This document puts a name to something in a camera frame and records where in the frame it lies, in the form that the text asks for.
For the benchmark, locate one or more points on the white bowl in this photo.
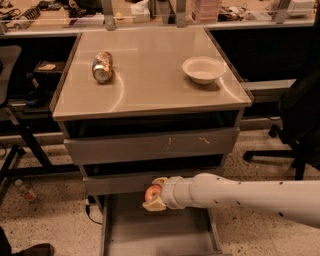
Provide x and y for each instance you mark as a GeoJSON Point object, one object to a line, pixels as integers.
{"type": "Point", "coordinates": [203, 70]}

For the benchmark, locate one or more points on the open bottom drawer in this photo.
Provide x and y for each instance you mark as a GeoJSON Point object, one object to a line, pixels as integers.
{"type": "Point", "coordinates": [130, 230]}

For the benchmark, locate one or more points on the top grey drawer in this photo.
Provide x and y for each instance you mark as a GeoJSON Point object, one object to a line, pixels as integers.
{"type": "Point", "coordinates": [127, 148]}

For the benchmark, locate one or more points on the black office chair right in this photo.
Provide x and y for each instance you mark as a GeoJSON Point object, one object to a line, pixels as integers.
{"type": "Point", "coordinates": [300, 115]}

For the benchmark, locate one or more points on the pink stacked containers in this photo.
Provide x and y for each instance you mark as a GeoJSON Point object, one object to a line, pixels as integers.
{"type": "Point", "coordinates": [205, 11]}

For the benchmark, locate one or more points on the grey drawer cabinet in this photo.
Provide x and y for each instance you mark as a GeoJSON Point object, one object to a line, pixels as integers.
{"type": "Point", "coordinates": [148, 93]}

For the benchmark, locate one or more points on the plastic water bottle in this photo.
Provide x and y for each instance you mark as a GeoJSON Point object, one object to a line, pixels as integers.
{"type": "Point", "coordinates": [25, 190]}

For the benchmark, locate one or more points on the grey drawer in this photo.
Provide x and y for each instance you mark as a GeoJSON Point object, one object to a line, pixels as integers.
{"type": "Point", "coordinates": [127, 148]}
{"type": "Point", "coordinates": [137, 181]}

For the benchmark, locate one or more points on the white tissue box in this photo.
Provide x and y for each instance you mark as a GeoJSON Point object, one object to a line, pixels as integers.
{"type": "Point", "coordinates": [140, 11]}

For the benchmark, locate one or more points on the long background workbench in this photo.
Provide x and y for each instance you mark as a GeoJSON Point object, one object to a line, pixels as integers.
{"type": "Point", "coordinates": [62, 17]}

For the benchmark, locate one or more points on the red apple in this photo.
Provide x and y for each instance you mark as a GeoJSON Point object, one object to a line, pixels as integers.
{"type": "Point", "coordinates": [152, 191]}

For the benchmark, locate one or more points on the middle grey drawer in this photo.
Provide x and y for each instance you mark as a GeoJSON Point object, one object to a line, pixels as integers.
{"type": "Point", "coordinates": [137, 181]}

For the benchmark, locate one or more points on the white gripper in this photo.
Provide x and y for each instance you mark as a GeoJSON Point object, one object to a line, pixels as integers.
{"type": "Point", "coordinates": [171, 193]}

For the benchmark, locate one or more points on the crushed soda can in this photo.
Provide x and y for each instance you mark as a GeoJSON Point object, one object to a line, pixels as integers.
{"type": "Point", "coordinates": [102, 67]}

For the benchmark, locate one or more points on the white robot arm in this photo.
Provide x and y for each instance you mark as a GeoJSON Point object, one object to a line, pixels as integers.
{"type": "Point", "coordinates": [297, 201]}

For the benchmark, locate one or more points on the dark shoe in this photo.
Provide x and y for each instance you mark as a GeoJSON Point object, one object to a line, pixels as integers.
{"type": "Point", "coordinates": [37, 250]}

